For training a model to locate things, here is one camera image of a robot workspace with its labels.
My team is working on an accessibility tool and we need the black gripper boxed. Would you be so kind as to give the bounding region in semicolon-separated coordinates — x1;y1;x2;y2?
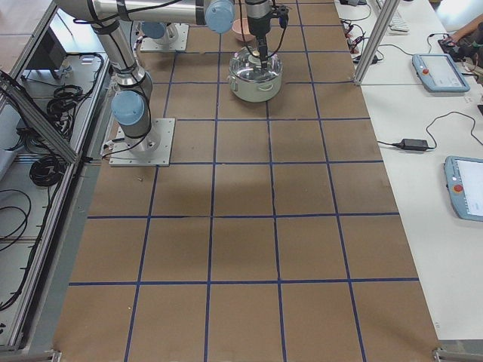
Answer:
245;0;289;69

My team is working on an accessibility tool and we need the pink bowl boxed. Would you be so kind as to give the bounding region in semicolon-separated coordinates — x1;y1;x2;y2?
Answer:
232;18;255;42

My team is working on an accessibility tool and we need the far blue teach pendant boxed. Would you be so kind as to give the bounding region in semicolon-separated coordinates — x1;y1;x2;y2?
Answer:
411;54;470;93

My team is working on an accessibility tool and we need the aluminium frame post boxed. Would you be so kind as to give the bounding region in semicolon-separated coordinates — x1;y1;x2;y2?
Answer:
353;0;400;85

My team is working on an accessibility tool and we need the black cable coil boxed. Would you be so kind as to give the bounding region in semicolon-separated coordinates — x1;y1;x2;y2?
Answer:
29;153;61;188

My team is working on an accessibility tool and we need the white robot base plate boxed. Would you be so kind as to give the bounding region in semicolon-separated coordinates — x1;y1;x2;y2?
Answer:
109;118;176;167

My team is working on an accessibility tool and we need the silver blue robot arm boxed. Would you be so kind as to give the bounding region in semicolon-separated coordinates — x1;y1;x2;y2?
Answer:
56;1;235;153
138;20;262;74

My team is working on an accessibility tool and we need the black power adapter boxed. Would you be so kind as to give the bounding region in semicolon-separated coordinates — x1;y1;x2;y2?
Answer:
399;139;429;152

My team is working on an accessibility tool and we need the white green cooking pot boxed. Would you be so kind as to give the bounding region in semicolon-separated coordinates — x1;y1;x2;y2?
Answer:
228;72;282;103

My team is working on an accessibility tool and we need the white keyboard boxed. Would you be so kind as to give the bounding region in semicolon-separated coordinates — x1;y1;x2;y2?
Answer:
375;0;410;35

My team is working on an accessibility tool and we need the near blue teach pendant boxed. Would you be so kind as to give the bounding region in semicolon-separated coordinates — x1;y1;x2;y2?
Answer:
444;155;482;222

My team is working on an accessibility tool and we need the glass pot lid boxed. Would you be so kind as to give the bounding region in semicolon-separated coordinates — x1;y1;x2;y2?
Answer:
229;47;283;83

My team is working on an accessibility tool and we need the blue teach pendant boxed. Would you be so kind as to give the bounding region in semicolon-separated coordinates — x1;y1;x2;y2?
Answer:
444;155;482;222
411;54;470;93

